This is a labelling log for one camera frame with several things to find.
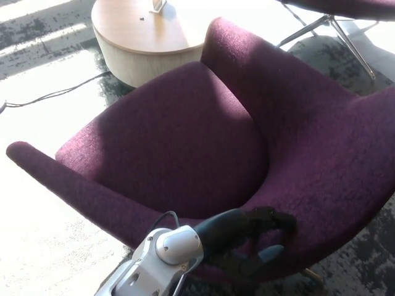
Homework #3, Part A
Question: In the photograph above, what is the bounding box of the purple chair with metal legs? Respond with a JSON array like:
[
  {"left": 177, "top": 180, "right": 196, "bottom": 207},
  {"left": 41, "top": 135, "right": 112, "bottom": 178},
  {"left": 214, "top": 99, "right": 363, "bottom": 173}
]
[{"left": 276, "top": 0, "right": 395, "bottom": 80}]

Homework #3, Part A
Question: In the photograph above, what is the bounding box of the purple fabric swivel armchair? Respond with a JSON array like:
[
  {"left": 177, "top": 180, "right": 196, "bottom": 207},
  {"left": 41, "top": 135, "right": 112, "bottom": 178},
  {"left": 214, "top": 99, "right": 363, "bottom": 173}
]
[{"left": 6, "top": 17, "right": 395, "bottom": 296}]

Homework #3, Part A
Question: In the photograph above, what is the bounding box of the thin grey wrist cable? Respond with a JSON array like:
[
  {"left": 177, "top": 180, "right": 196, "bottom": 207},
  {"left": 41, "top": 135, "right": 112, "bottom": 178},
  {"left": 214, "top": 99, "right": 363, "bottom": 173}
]
[{"left": 150, "top": 210, "right": 181, "bottom": 231}]

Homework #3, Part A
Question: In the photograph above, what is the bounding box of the thin black floor cable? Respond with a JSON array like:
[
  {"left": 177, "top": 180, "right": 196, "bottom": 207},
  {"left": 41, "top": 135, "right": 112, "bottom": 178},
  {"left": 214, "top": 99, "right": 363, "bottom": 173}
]
[{"left": 0, "top": 71, "right": 110, "bottom": 113}]

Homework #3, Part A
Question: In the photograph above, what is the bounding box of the round wooden side table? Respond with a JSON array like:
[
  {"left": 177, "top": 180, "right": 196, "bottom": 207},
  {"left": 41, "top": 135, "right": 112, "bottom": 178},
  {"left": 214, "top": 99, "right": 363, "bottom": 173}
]
[{"left": 91, "top": 0, "right": 206, "bottom": 89}]

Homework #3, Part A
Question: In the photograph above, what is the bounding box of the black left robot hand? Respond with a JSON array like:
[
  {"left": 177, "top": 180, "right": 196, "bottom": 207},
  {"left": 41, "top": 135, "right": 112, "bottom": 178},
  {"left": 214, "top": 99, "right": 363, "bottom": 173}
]
[{"left": 193, "top": 206, "right": 298, "bottom": 280}]

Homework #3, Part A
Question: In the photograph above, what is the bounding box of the small card stand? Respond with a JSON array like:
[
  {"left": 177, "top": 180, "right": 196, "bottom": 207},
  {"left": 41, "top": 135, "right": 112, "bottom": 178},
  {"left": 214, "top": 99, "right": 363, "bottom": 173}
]
[{"left": 149, "top": 0, "right": 168, "bottom": 14}]

